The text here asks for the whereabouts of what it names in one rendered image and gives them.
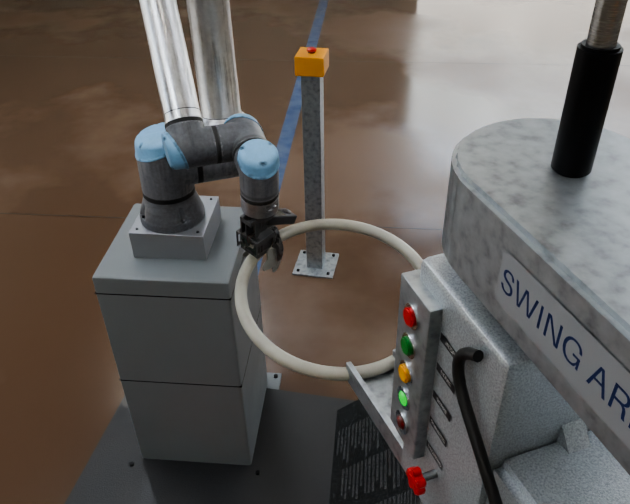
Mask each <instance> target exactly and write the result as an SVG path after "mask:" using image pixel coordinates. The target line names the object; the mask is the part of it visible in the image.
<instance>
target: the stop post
mask: <svg viewBox="0 0 630 504"><path fill-rule="evenodd" d="M307 48H308V47H300V49H299V51H298V52H297V54H296V55H295V57H294V64H295V75H296V76H301V99H302V131H303V162H304V194H305V221H309V220H315V219H325V180H324V82H323V77H324V75H325V73H326V71H327V69H328V67H329V49H328V48H316V49H317V50H316V52H308V51H307ZM338 257H339V254H338V253H328V252H325V230H319V231H312V232H307V233H306V250H301V251H300V253H299V256H298V259H297V262H296V264H295V267H294V270H293V273H292V275H299V276H308V277H317V278H326V279H333V275H334V271H335V268H336V264H337V261H338Z"/></svg>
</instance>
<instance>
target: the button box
mask: <svg viewBox="0 0 630 504"><path fill-rule="evenodd" d="M420 272H421V270H419V269H418V270H414V271H409V272H405V273H402V275H401V287H400V300H399V313H398V326H397V339H396V352H395V365H394V378H393V390H392V403H391V416H390V419H391V421H392V423H393V425H394V426H395V428H396V430H397V432H398V433H399V435H400V437H401V439H402V441H403V442H404V444H405V446H406V448H407V449H408V451H409V453H410V455H411V457H412V458H413V459H417V458H420V457H423V456H424V451H425V444H426V436H427V428H428V421H429V413H430V406H431V398H432V390H433V383H434V375H435V367H436V360H437V352H438V345H439V337H440V329H441V322H442V314H443V308H442V307H441V305H440V304H439V303H438V301H437V300H436V299H435V298H434V296H433V295H432V294H431V292H430V291H429V290H428V289H427V287H426V286H425V285H424V283H423V282H422V281H421V278H420ZM408 302H409V303H411V304H412V305H413V306H414V307H415V309H416V312H417V315H418V319H419V326H418V329H417V330H412V329H411V328H410V327H409V326H407V324H406V323H405V321H404V317H403V310H404V308H405V305H406V303H408ZM404 332H407V333H409V334H410V336H411V337H412V339H413V341H414V344H415V349H416V355H415V358H414V359H410V358H409V357H408V356H407V355H405V354H404V353H403V351H402V348H401V339H402V335H403V333H404ZM401 360H405V361H406V362H407V363H408V364H409V366H410V369H411V371H412V376H413V383H412V385H411V386H408V385H407V384H406V383H404V382H403V381H402V380H401V378H400V376H399V372H398V367H399V365H400V362H401ZM400 385H401V386H403V387H404V388H405V389H406V391H407V393H408V396H409V400H410V409H409V411H406V410H404V409H403V407H402V405H401V403H400V401H399V397H398V387H399V386H400ZM398 409H399V410H401V411H402V413H403V414H404V416H405V419H406V422H407V426H408V432H407V434H403V433H402V432H401V431H400V429H399V427H398V424H397V421H396V411H397V410H398Z"/></svg>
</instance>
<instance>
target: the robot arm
mask: <svg viewBox="0 0 630 504"><path fill-rule="evenodd" d="M139 2H140V7H141V12H142V16H143V21H144V26H145V31H146V35H147V40H148V45H149V49H150V54H151V59H152V64H153V68H154V73H155V78H156V83H157V87H158V92H159V97H160V102H161V106H162V111H163V116H164V121H165V122H163V123H159V124H154V125H151V126H149V127H147V128H145V129H143V130H142V131H141V132H140V133H139V134H138V135H137V136H136V138H135V158H136V161H137V166H138V171H139V177H140V182H141V187H142V193H143V199H142V204H141V208H140V220H141V223H142V225H143V226H144V227H145V228H146V229H148V230H150V231H152V232H156V233H163V234H172V233H179V232H183V231H186V230H189V229H191V228H193V227H195V226H197V225H198V224H199V223H200V222H201V221H202V220H203V219H204V217H205V207H204V204H203V202H202V200H201V198H200V197H199V195H198V193H197V191H196V190H195V184H198V183H204V182H210V181H216V180H221V179H227V178H233V177H239V179H240V197H241V209H242V212H243V213H244V214H242V215H241V216H240V226H241V228H239V229H238V230H237V231H236V238H237V246H239V245H240V244H241V248H242V249H244V250H245V251H244V253H243V257H246V256H248V255H249V253H250V254H251V255H253V256H254V257H256V259H259V258H260V257H261V256H263V255H264V254H266V256H267V259H266V261H265V262H264V264H263V266H262V270H263V271H266V270H269V269H271V268H272V271H273V272H275V271H276V270H277V269H278V267H279V265H280V262H281V259H282V256H283V251H284V247H283V243H282V240H281V237H280V234H279V233H280V232H279V230H278V228H277V227H276V226H275V225H282V224H294V223H295V220H296V218H297V215H295V214H294V213H292V212H291V211H290V210H289V209H286V208H279V166H280V158H279V154H278V150H277V148H276V147H275V146H274V145H273V144H272V143H271V142H269V141H267V140H266V137H265V135H264V132H263V129H262V127H261V126H260V124H259V123H258V122H257V120H256V119H255V118H254V117H252V116H251V115H248V114H245V113H244V112H242V111H241V107H240V97H239V88H238V78H237V69H236V59H235V50H234V40H233V31H232V21H231V12H230V2H229V0H186V5H187V12H188V19H189V27H190V34H191V42H192V49H193V56H194V64H195V71H196V79H197V86H198V94H199V101H200V108H201V113H200V108H199V103H198V99H197V94H196V89H195V85H194V80H193V75H192V71H191V66H190V61H189V57H188V52H187V47H186V43H185V38H184V33H183V29H182V24H181V19H180V15H179V10H178V5H177V1H176V0H139ZM239 234H240V241H239V240H238V235H239ZM271 245H272V246H271Z"/></svg>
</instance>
